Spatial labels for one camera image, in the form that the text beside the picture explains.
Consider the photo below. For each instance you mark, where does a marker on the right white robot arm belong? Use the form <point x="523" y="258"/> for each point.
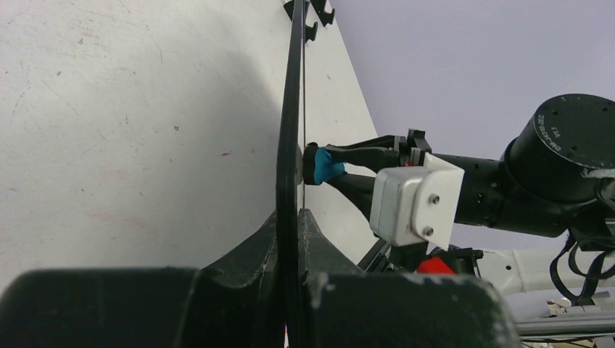
<point x="579" y="128"/>

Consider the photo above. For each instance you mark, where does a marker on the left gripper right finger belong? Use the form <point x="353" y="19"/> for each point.
<point x="344" y="306"/>

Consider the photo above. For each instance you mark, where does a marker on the blue whiteboard eraser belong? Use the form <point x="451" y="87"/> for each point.
<point x="318" y="165"/>

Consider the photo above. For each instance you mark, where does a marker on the wire whiteboard stand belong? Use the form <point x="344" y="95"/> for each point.
<point x="323" y="10"/>

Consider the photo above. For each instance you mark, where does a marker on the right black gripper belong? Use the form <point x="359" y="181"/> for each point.
<point x="515" y="193"/>

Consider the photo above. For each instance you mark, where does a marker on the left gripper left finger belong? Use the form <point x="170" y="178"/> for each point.
<point x="233" y="302"/>

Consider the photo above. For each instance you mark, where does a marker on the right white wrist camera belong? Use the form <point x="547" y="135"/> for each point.
<point x="416" y="204"/>

